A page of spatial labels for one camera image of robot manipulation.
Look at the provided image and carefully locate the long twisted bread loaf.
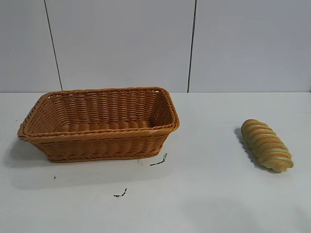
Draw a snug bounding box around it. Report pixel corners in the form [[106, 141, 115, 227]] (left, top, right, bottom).
[[240, 118, 294, 174]]

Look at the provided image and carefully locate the woven brown wicker basket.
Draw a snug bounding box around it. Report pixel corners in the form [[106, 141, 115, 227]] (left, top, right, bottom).
[[17, 86, 181, 163]]

